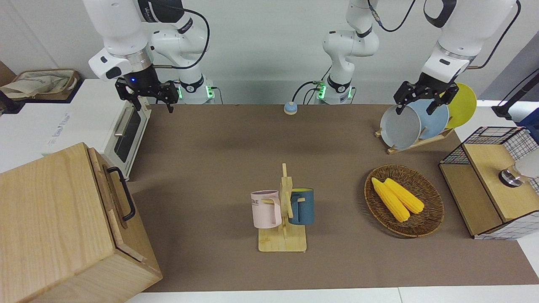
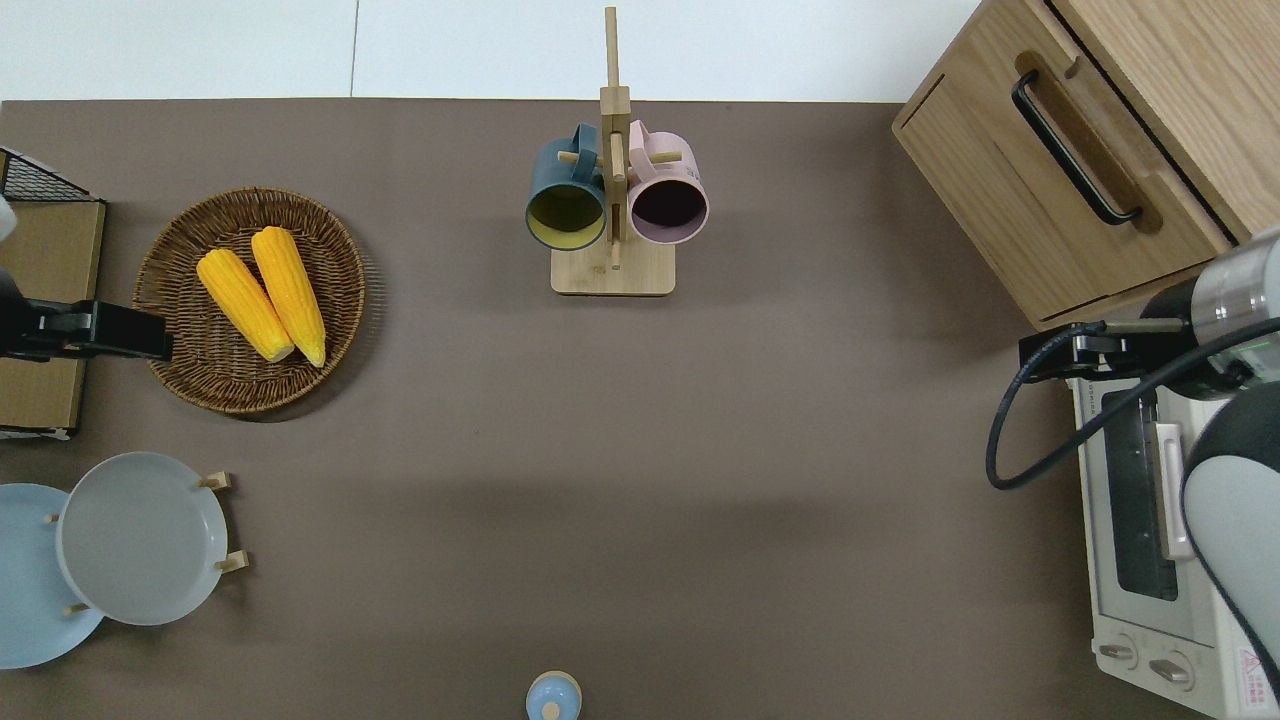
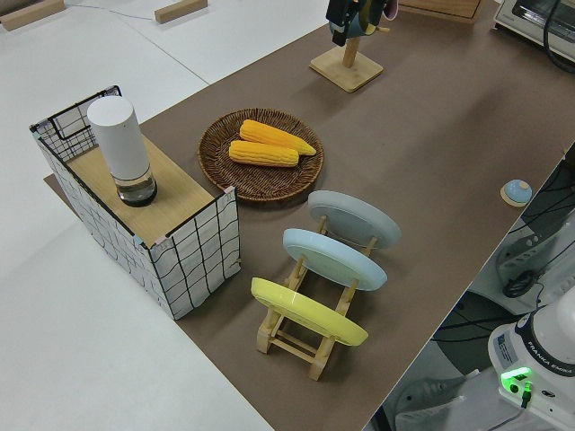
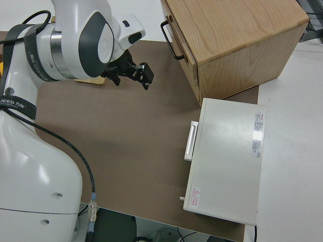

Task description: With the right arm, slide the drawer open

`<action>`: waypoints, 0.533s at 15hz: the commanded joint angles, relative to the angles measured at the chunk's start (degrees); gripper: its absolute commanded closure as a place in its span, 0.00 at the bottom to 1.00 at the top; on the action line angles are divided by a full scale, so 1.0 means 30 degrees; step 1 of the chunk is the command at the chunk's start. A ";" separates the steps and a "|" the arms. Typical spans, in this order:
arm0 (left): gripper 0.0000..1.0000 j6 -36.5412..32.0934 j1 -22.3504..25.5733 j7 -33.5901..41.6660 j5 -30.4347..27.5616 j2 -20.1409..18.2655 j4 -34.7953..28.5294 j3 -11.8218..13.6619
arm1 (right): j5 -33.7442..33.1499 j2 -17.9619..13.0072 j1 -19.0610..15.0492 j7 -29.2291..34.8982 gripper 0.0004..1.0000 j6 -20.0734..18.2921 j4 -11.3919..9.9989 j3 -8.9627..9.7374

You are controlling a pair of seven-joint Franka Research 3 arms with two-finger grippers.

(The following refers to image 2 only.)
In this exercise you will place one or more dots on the wooden dish rack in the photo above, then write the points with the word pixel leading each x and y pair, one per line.
pixel 222 481

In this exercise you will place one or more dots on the grey plate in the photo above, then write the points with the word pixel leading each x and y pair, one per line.
pixel 140 540

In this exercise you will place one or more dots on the white toaster oven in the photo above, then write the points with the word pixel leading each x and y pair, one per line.
pixel 1130 600

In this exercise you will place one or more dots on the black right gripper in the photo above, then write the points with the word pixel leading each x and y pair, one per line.
pixel 1120 368

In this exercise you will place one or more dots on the wooden cabinet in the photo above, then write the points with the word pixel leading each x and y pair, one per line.
pixel 1200 80

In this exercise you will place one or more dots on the dark blue mug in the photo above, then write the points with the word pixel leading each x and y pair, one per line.
pixel 550 175

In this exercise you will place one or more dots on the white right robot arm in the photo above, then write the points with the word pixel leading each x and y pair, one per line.
pixel 1240 480

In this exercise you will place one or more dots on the round wicker basket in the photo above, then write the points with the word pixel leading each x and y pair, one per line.
pixel 200 375

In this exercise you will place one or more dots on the blue dome with wooden knob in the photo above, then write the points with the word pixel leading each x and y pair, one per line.
pixel 553 695

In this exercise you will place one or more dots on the yellow corn cob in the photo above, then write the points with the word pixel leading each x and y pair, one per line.
pixel 290 290
pixel 245 305

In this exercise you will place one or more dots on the wooden drawer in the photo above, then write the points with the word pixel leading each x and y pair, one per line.
pixel 1000 180

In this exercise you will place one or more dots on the pink mug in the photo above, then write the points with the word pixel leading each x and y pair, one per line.
pixel 690 165

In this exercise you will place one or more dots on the brown table mat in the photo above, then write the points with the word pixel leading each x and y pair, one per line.
pixel 640 450

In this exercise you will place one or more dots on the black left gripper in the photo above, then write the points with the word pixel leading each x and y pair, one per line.
pixel 60 335

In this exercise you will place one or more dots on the wooden mug tree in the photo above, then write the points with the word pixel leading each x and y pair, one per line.
pixel 640 275

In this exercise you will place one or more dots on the light blue plate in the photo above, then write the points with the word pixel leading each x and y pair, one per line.
pixel 30 600

